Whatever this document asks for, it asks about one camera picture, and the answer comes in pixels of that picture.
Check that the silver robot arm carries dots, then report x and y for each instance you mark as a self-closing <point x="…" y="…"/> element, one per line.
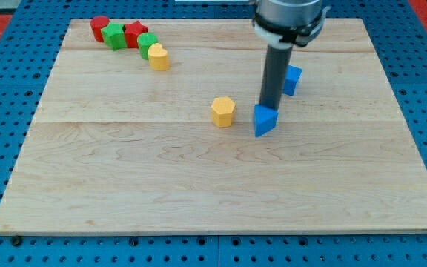
<point x="286" y="23"/>

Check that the yellow hexagon block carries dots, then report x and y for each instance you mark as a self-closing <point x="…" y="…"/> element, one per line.
<point x="223" y="111"/>

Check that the blue triangle block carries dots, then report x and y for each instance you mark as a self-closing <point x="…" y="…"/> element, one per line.
<point x="264" y="119"/>

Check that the yellow heart block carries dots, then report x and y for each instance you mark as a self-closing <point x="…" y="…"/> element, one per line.
<point x="158" y="57"/>

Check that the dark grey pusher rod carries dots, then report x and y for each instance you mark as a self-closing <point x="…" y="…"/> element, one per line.
<point x="273" y="78"/>

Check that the wooden board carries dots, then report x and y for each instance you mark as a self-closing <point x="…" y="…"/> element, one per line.
<point x="118" y="149"/>

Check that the blue cube block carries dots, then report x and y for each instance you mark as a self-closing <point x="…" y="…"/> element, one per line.
<point x="292" y="79"/>

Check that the green cylinder block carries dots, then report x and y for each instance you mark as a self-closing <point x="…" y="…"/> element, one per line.
<point x="145" y="40"/>

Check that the red star block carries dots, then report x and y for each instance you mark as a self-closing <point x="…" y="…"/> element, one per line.
<point x="132" y="32"/>

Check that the green star block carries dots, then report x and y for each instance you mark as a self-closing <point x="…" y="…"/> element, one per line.
<point x="114" y="36"/>

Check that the red cylinder block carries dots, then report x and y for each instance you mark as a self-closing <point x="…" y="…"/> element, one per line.
<point x="96" y="24"/>

